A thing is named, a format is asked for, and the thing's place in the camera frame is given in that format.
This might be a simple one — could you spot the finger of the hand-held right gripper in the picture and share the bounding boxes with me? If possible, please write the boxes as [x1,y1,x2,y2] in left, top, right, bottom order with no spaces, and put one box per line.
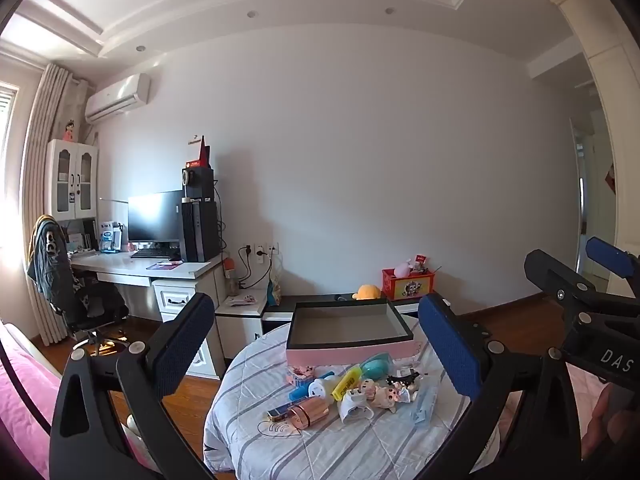
[585,236,640,283]
[524,249,608,326]

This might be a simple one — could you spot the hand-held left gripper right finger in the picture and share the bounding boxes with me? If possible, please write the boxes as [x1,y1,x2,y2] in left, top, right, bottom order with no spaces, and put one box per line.
[417,292,585,480]

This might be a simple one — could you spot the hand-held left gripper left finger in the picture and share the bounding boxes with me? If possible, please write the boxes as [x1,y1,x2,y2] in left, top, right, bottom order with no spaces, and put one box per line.
[49,292,216,480]

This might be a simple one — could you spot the black hair clip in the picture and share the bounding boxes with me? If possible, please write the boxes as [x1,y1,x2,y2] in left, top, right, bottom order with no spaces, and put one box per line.
[387,367,421,386]

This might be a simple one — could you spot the clear plastic box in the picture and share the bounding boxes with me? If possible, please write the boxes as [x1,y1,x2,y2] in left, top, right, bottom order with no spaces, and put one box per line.
[411,384,437,426]

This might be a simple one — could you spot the teal brush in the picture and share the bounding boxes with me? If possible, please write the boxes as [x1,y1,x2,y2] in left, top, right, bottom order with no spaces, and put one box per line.
[360,352,396,381]

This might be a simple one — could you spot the beige doll figurines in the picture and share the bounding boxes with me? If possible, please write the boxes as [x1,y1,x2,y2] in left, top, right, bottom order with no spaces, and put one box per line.
[361,379,398,413]

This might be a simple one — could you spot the pink storage box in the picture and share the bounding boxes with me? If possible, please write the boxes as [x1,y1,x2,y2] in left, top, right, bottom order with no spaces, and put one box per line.
[285,298,418,367]

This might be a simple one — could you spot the yellow highlighter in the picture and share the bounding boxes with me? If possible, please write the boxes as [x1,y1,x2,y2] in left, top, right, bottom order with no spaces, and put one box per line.
[331,366,363,402]

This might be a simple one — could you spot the white charger plug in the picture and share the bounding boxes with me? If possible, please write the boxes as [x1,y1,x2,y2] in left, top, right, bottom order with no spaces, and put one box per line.
[338,385,377,426]

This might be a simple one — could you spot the small blue block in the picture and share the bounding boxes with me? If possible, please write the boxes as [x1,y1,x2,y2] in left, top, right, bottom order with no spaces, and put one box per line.
[291,371,335,401]

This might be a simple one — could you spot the white cartoon figure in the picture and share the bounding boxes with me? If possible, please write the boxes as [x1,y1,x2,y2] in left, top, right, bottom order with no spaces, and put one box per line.
[307,377,336,403]

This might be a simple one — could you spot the rose gold cylinder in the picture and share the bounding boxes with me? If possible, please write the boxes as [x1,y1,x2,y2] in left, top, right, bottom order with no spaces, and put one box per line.
[289,396,332,431]

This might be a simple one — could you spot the person's right hand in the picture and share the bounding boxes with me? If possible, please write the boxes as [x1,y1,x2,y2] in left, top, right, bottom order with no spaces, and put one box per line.
[581,382,615,463]

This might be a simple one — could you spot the pink printed cloth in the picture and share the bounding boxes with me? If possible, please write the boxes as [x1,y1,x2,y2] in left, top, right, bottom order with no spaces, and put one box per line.
[565,360,608,411]

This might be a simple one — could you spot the white door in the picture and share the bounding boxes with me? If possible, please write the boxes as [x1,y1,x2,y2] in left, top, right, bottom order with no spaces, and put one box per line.
[570,125,626,296]

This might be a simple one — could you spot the white bedside cabinet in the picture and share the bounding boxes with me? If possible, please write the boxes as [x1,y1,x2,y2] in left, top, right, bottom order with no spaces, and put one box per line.
[215,295,268,378]

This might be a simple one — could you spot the red printed box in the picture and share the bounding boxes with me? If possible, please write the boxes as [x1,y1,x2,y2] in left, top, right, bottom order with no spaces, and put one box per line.
[381,266,436,301]

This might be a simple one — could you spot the orange-capped bottle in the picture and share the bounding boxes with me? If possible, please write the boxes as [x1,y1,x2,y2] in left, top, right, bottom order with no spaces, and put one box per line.
[224,258,240,297]

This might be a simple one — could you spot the black office chair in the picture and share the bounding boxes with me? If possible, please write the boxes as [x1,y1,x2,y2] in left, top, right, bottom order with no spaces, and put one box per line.
[30,215,132,356]

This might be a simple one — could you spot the yellow plush toy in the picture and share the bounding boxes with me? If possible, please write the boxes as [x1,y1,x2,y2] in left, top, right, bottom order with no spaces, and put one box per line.
[352,285,391,302]

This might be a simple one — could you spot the white desk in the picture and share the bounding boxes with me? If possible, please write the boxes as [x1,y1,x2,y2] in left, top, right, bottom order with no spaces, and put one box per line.
[70,250,228,381]

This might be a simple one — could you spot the blue snack bag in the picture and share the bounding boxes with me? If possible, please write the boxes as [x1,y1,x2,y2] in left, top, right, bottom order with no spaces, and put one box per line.
[266,270,283,308]

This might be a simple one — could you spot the black low cabinet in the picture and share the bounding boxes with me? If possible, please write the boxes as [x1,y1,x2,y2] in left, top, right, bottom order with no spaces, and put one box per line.
[262,290,451,336]

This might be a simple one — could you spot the black computer tower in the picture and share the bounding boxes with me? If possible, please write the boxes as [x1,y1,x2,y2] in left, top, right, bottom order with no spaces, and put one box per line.
[180,197,221,263]

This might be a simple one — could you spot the blue white box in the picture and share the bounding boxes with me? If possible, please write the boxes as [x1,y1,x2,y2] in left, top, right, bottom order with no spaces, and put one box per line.
[99,222,122,252]

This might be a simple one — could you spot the black computer monitor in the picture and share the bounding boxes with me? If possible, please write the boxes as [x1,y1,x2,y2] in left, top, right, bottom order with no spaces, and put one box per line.
[127,190,186,243]

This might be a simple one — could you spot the striped quilt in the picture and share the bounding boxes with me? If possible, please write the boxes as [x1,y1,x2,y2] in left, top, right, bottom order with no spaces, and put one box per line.
[202,305,506,480]

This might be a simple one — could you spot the row of books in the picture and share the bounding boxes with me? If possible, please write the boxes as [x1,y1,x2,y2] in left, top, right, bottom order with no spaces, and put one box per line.
[67,220,98,253]

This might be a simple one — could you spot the dark printed jacket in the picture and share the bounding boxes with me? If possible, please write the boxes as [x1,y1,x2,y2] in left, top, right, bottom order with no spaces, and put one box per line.
[26,215,76,311]

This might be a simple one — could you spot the black speaker box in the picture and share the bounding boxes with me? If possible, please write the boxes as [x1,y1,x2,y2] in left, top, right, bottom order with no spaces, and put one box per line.
[181,166,216,201]

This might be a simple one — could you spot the pink blanket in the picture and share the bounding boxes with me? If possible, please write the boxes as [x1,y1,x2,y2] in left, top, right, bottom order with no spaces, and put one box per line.
[0,320,151,480]

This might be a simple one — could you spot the white glass-door cabinet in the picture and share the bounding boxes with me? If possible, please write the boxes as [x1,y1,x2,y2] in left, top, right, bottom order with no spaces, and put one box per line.
[46,139,100,221]

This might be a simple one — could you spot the beige curtain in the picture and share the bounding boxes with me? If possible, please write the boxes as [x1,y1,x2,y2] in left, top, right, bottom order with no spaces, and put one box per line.
[22,62,91,346]

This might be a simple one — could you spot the white air conditioner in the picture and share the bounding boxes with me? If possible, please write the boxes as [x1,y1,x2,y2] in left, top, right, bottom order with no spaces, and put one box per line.
[84,73,152,125]

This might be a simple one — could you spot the window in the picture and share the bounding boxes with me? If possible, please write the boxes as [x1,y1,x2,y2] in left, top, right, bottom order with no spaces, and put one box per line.
[0,81,26,306]

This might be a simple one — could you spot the black power cable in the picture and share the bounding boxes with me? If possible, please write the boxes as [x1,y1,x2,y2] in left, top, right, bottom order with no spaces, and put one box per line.
[239,247,256,291]

